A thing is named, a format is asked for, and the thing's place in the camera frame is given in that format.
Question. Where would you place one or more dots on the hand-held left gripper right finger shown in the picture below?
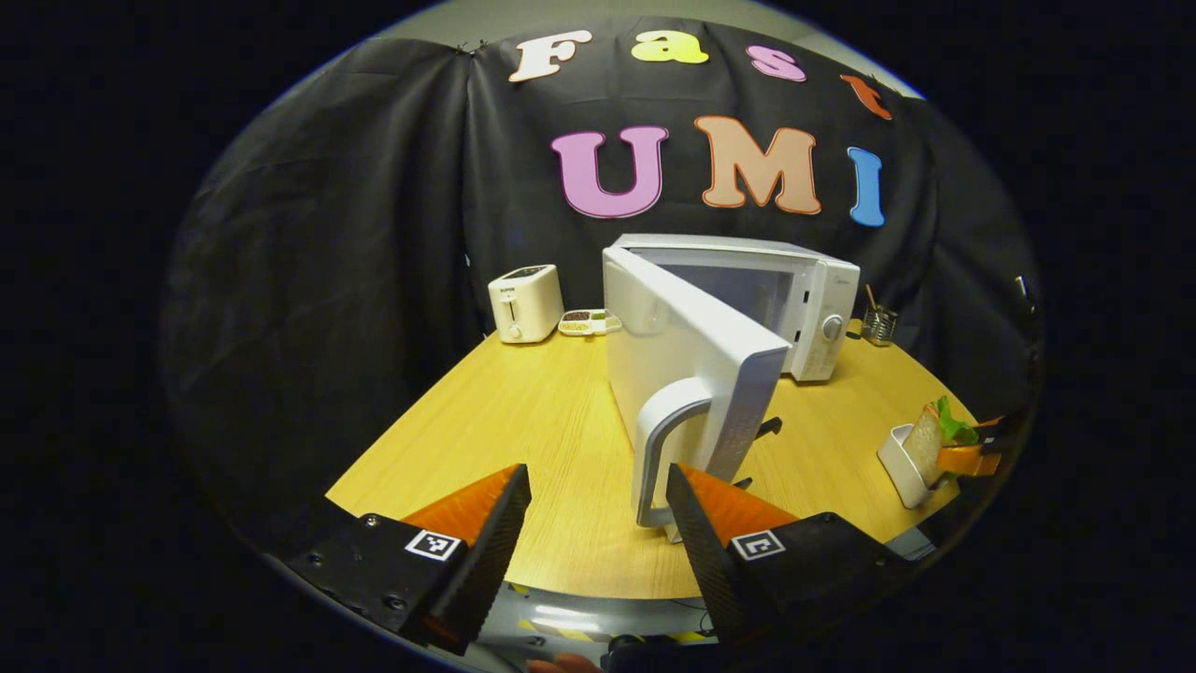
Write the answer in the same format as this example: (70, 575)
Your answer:
(705, 561)

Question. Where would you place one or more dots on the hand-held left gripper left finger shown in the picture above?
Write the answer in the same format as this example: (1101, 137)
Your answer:
(495, 551)

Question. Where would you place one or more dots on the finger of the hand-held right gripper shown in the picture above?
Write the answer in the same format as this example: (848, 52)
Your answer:
(1004, 425)
(972, 460)

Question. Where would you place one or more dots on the sandwich with green lettuce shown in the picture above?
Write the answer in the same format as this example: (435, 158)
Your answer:
(925, 444)

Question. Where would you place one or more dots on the white microwave oven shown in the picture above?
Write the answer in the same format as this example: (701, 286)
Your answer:
(682, 336)

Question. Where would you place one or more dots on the small glass jar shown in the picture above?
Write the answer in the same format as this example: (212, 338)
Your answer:
(879, 327)

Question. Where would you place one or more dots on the wooden stick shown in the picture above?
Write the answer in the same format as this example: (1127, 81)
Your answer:
(872, 299)

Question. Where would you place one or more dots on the divided dish of beans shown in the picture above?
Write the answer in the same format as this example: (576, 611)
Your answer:
(589, 322)

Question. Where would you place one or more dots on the white toaster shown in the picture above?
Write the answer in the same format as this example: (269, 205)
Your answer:
(523, 304)

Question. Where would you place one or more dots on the black backdrop cloth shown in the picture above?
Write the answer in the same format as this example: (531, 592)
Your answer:
(327, 280)

